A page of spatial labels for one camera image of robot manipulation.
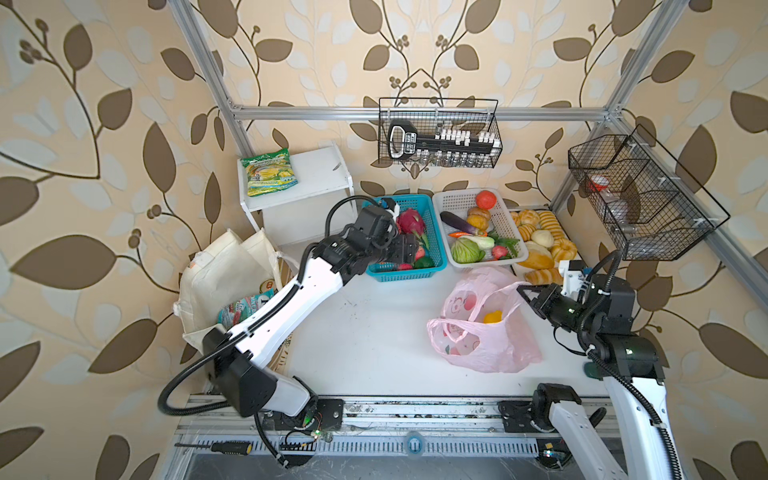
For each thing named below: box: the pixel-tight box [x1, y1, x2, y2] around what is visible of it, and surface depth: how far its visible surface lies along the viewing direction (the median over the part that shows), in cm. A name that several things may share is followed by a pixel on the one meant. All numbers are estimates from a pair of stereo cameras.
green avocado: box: [414, 256, 435, 269], surface depth 100 cm
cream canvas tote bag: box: [174, 228, 299, 354], surface depth 78 cm
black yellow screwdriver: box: [174, 441, 253, 455], surface depth 71 cm
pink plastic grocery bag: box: [427, 268, 542, 373], surface depth 69 cm
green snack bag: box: [240, 148, 299, 197], surface depth 82 cm
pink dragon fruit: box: [396, 208, 430, 250], surface depth 110 cm
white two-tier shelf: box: [237, 145, 358, 252], surface depth 82 cm
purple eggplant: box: [440, 211, 478, 235], surface depth 115 cm
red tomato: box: [476, 190, 497, 210], surface depth 114 cm
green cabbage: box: [451, 236, 494, 264], surface depth 101 cm
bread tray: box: [509, 206, 585, 285], surface depth 105 cm
